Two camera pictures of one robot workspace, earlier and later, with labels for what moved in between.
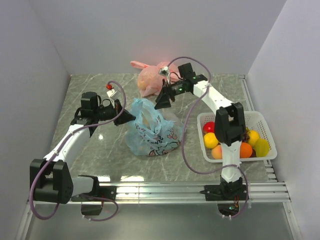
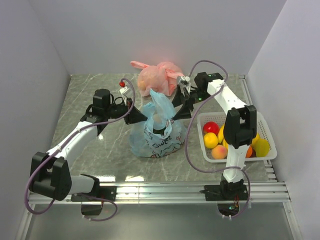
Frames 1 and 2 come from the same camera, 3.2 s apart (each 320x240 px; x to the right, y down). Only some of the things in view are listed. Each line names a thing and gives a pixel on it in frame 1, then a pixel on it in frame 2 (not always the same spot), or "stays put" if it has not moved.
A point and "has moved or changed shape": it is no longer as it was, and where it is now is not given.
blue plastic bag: [153, 133] has moved or changed shape
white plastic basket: [254, 121] stays put
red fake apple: [209, 127] stays put
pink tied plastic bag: [149, 80] stays put
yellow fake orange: [210, 141] stays put
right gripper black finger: [163, 100] -> [184, 112]
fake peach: [217, 152] stays put
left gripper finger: [125, 116] -> [134, 116]
